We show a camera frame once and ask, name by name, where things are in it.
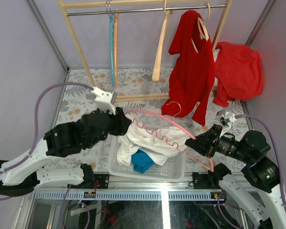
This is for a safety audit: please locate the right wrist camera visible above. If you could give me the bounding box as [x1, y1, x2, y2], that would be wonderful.
[216, 109, 236, 137]

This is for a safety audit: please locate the aluminium rail with cable duct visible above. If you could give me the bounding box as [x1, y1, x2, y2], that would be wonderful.
[26, 173, 221, 201]

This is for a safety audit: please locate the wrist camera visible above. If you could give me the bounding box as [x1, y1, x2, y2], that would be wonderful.
[216, 109, 236, 137]
[91, 87, 117, 115]

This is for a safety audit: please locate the red t shirt on hanger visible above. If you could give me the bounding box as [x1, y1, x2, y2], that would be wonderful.
[162, 10, 215, 126]

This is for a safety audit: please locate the floral tablecloth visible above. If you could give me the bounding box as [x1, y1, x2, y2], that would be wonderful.
[46, 68, 249, 172]

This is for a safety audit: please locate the white plastic laundry basket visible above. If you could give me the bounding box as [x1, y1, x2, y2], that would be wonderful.
[108, 136, 185, 182]

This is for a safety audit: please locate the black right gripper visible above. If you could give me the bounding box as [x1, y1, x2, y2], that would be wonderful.
[184, 122, 252, 162]

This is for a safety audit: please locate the blue hanger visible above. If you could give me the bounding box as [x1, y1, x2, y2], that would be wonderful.
[106, 0, 116, 86]

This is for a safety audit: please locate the white t shirt blue print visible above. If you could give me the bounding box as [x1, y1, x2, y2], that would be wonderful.
[117, 123, 189, 166]

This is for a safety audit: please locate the beige wooden hanger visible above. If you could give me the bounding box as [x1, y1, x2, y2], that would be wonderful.
[152, 0, 170, 82]

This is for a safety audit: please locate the pink wavy hanger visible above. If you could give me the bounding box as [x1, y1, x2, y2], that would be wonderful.
[124, 110, 214, 172]

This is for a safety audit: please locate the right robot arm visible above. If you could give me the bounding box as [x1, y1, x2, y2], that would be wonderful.
[185, 125, 286, 229]

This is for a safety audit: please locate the orange hanger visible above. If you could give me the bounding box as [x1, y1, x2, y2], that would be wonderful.
[113, 13, 119, 85]

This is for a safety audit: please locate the red cloth pile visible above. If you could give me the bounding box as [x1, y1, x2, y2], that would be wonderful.
[213, 42, 264, 107]

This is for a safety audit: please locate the cream hanger under red shirt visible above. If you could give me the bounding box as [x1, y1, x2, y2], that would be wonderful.
[197, 2, 210, 42]

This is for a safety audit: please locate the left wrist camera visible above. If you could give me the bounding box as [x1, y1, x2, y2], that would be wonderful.
[91, 87, 117, 115]

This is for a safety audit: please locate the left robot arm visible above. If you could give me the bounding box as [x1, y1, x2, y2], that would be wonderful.
[0, 107, 132, 197]

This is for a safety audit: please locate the wooden clothes rack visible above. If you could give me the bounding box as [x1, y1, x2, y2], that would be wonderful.
[58, 0, 233, 103]

